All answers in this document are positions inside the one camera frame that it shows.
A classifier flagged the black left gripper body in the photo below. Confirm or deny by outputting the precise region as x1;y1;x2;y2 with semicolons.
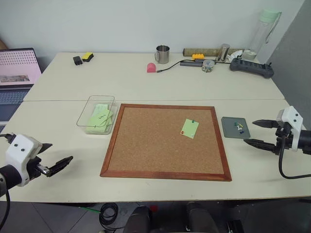
25;156;51;181

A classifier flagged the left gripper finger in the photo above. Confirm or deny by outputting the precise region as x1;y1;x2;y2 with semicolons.
46;155;74;178
38;143;53;154

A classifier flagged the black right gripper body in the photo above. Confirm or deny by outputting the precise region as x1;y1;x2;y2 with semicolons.
274;123;295;156

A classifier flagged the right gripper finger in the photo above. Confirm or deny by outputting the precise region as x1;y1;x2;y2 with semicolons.
243;138;278;154
252;119;278;130

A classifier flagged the green paper note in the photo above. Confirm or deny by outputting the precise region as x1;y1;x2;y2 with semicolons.
180;118;200;140

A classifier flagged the wooden framed cork board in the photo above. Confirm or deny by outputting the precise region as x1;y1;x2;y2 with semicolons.
100;103;232;182

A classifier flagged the grey square pin tray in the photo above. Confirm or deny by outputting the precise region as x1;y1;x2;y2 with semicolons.
221;116;251;139

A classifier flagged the clear plastic tray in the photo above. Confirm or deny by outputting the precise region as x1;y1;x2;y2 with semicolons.
76;95;119;135

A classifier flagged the stack of green notes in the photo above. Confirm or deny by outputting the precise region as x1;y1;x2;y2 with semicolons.
86;103;115;133

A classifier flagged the crumpled white paper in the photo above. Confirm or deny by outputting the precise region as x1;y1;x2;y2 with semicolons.
227;49;244;62

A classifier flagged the open laptop computer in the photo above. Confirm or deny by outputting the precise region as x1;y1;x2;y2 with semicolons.
0;48;43;127

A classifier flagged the shiny metal cylinder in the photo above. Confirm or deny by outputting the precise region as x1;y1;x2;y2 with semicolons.
215;43;231;63

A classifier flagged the clear bottle with green lid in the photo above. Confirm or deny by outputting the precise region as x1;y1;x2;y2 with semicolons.
249;8;283;58

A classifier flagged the dark rounded shape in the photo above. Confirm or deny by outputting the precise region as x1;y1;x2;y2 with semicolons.
123;205;153;233
186;201;220;233

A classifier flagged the yellow and black eraser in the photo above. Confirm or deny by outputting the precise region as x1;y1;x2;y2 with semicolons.
81;51;95;62

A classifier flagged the stainless steel mug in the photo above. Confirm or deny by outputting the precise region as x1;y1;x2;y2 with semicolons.
154;45;171;64

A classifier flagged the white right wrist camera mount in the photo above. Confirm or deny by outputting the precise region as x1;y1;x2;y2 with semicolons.
277;106;304;152

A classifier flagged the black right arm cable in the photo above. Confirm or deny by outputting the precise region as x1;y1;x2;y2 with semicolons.
278;135;311;180

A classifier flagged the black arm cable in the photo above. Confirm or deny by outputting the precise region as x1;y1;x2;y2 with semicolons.
0;133;15;233
278;135;311;180

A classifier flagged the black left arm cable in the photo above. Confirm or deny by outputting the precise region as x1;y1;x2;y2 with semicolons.
0;133;15;233

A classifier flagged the coiled black cable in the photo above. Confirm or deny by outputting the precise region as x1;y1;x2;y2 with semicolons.
99;202;120;229

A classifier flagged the black usb hub with cable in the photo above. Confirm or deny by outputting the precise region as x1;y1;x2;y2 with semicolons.
156;60;204;74

